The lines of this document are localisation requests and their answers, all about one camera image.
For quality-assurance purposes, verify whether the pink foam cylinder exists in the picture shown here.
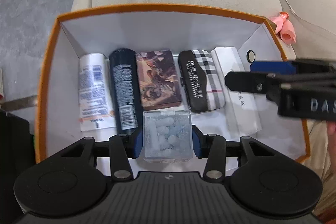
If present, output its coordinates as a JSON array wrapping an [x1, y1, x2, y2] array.
[[280, 20, 296, 44]]

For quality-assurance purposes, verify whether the white tube bottle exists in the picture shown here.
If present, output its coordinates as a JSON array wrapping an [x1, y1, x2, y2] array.
[[78, 53, 116, 132]]

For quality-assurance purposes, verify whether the pink pump bottle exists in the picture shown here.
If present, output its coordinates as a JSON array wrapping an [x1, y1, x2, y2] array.
[[269, 11, 289, 34]]

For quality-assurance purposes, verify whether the plaid manicure case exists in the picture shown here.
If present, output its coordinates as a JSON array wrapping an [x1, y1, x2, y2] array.
[[178, 50, 226, 113]]

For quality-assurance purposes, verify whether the brown illustrated card box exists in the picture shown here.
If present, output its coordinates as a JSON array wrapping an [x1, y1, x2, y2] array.
[[135, 50, 182, 111]]

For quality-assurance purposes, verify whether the person right hand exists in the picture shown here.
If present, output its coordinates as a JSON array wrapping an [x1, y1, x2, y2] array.
[[326, 121, 336, 147]]

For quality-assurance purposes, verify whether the long white box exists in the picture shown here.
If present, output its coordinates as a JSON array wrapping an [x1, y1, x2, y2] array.
[[211, 47, 262, 139]]

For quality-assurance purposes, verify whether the orange cardboard box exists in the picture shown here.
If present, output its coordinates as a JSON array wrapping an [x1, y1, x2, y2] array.
[[35, 4, 310, 171]]

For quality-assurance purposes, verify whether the dark blue spray can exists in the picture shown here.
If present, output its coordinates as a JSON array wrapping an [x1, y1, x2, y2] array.
[[109, 48, 143, 135]]

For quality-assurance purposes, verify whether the clear plastic box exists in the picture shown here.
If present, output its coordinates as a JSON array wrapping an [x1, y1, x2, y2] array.
[[143, 110, 193, 163]]

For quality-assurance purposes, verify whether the white cable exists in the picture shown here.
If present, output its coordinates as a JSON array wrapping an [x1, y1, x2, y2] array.
[[267, 0, 336, 30]]

